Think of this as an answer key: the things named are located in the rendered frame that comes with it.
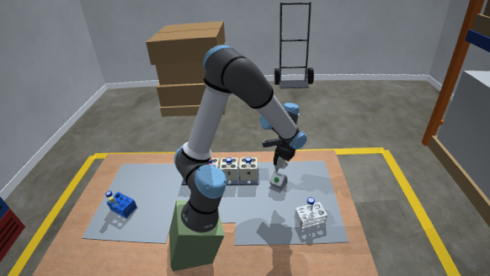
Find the white bucket adapter with holes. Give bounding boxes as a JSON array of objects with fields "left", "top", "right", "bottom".
[
  {"left": 220, "top": 157, "right": 239, "bottom": 180},
  {"left": 212, "top": 158, "right": 220, "bottom": 168},
  {"left": 239, "top": 157, "right": 258, "bottom": 180}
]

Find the grey sloped desk with green button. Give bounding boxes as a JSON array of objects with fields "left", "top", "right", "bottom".
[{"left": 269, "top": 171, "right": 287, "bottom": 193}]

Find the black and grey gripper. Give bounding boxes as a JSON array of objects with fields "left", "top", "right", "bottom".
[{"left": 274, "top": 136, "right": 296, "bottom": 172}]

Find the light grey tube rack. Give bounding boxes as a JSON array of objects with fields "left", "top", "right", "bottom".
[{"left": 295, "top": 202, "right": 328, "bottom": 229}]

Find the blue tube rack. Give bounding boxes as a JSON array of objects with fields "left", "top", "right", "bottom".
[{"left": 107, "top": 192, "right": 137, "bottom": 218}]

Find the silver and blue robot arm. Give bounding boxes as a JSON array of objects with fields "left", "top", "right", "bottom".
[{"left": 174, "top": 45, "right": 306, "bottom": 232}]

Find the grey flat mat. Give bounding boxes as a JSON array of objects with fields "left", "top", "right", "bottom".
[{"left": 82, "top": 161, "right": 349, "bottom": 245}]

